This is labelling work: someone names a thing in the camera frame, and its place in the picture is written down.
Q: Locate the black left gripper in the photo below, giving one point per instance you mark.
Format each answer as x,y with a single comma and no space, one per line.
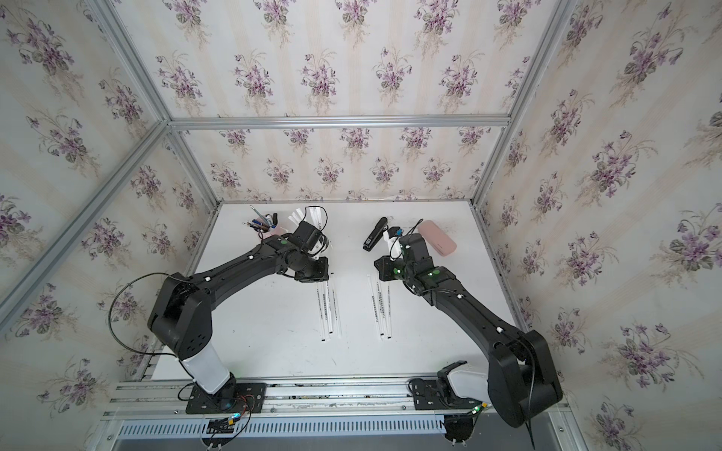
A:
322,273

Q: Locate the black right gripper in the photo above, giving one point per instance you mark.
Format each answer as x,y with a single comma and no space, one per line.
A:
384,273

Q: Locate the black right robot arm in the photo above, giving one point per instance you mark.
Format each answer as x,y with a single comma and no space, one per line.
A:
522,377

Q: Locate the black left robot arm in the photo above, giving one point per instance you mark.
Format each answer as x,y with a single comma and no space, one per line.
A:
181,317

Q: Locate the bundle of wrapped straws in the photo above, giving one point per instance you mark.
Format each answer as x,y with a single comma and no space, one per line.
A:
299,216

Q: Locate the black stapler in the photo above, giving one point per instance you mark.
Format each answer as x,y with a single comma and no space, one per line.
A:
377,233

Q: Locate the pink pen cup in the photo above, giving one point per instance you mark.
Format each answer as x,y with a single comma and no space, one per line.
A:
275,231

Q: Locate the pink eraser case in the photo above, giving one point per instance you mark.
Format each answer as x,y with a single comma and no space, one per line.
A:
436,238

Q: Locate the aluminium mounting rail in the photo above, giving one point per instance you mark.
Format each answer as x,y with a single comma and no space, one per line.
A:
284,397

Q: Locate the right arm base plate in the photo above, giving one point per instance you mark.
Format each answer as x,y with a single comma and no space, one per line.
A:
440,394

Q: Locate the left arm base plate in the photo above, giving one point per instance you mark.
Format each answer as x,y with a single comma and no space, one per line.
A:
241,397

